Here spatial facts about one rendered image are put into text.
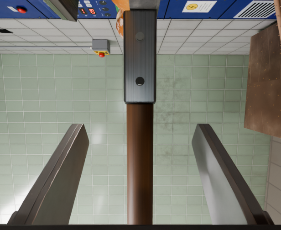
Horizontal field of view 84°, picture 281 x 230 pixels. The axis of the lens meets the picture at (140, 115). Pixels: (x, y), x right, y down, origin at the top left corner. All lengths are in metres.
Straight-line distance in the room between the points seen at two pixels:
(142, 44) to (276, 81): 0.83
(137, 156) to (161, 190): 1.50
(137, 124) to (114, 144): 1.33
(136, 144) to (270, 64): 0.89
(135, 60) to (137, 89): 0.03
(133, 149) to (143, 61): 0.09
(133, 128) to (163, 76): 1.28
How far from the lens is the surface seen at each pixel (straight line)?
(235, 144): 1.71
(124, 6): 0.20
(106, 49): 1.12
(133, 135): 0.16
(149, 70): 0.16
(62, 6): 0.51
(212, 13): 0.82
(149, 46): 0.17
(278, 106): 0.93
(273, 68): 0.98
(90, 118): 1.48
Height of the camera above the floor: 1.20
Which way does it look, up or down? level
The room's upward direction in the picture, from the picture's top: 90 degrees counter-clockwise
